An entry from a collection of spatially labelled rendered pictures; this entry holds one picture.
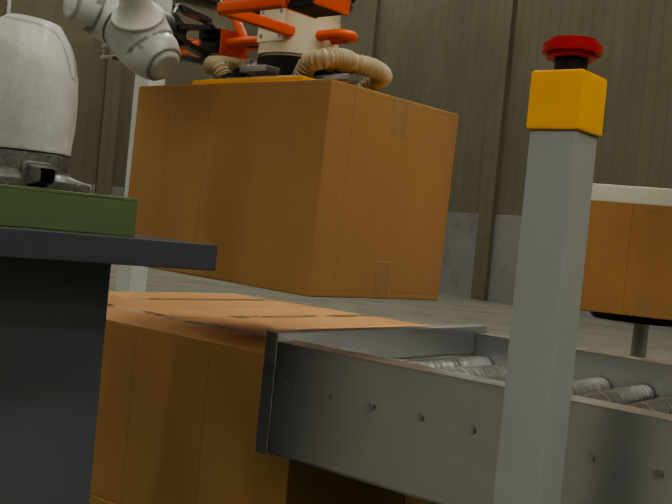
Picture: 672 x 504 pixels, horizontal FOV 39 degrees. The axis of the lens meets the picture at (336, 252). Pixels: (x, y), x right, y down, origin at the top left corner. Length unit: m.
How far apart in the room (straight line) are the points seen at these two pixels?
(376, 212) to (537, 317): 0.78
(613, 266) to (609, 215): 0.16
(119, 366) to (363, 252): 0.65
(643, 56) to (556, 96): 11.58
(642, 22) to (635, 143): 1.54
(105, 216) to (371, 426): 0.53
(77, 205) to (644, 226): 1.98
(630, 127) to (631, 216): 9.58
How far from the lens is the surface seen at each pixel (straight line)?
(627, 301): 3.05
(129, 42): 1.90
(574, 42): 1.14
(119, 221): 1.53
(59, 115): 1.57
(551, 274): 1.11
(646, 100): 12.52
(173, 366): 2.02
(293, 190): 1.76
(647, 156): 12.36
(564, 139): 1.12
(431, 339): 1.98
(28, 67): 1.56
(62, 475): 1.58
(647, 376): 1.96
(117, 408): 2.17
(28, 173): 1.54
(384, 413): 1.47
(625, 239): 3.05
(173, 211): 2.03
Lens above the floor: 0.79
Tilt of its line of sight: 1 degrees down
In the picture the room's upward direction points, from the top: 5 degrees clockwise
